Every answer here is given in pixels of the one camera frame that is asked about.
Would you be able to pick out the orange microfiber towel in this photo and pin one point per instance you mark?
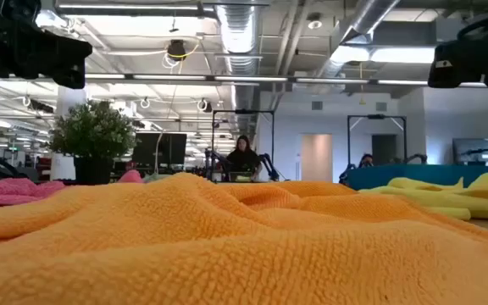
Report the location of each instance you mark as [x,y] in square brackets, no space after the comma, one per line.
[227,245]

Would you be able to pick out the round ceiling detector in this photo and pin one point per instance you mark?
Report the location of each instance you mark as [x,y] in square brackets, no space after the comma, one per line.
[314,24]

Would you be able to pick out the black computer monitor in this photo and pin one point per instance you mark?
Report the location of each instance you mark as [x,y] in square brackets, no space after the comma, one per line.
[174,148]
[144,148]

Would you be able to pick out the black plant pot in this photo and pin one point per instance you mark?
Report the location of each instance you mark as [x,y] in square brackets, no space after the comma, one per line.
[93,171]

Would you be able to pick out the ceiling light strip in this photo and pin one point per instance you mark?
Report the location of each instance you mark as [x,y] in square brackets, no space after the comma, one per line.
[129,6]

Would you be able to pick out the overhead light bar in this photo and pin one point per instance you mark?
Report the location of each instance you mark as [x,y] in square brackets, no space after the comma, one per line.
[248,79]

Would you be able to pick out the yellow microfiber towel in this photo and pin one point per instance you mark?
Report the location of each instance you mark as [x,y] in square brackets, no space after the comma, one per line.
[481,195]

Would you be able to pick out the grey screen monitor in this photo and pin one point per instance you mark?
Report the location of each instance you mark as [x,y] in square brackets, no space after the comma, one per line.
[473,150]

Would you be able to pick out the person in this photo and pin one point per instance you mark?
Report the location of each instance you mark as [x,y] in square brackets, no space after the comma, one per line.
[244,159]
[367,161]

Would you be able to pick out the silver smooth ventilation duct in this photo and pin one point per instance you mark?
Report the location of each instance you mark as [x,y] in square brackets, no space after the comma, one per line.
[367,17]

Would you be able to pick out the artificial green plant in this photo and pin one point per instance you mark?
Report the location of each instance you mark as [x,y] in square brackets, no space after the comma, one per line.
[93,129]

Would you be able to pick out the black ceiling device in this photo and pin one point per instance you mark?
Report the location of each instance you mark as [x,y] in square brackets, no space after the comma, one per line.
[176,48]

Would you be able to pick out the ceiling light panel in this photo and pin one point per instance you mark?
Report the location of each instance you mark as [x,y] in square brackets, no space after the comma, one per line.
[396,55]

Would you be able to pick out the dark door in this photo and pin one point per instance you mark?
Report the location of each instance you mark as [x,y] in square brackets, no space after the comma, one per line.
[384,148]

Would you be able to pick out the black station frame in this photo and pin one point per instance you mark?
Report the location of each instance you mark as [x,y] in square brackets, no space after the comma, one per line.
[244,112]
[375,116]

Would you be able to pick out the silver spiral ventilation duct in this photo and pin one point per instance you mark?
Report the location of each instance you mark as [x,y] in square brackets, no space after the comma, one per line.
[237,29]

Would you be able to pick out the pink microfiber towel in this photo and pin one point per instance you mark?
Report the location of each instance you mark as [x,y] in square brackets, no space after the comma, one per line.
[11,190]

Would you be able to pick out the light door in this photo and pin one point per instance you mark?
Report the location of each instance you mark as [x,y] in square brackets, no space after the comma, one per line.
[317,159]

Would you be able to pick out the white column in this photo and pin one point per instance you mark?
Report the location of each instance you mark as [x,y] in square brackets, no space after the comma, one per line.
[68,95]

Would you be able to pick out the green microfiber towel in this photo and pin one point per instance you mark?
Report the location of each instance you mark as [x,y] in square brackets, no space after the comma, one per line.
[155,178]

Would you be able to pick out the wall vent grille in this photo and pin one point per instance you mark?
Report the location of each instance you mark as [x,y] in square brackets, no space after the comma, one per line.
[381,106]
[317,105]

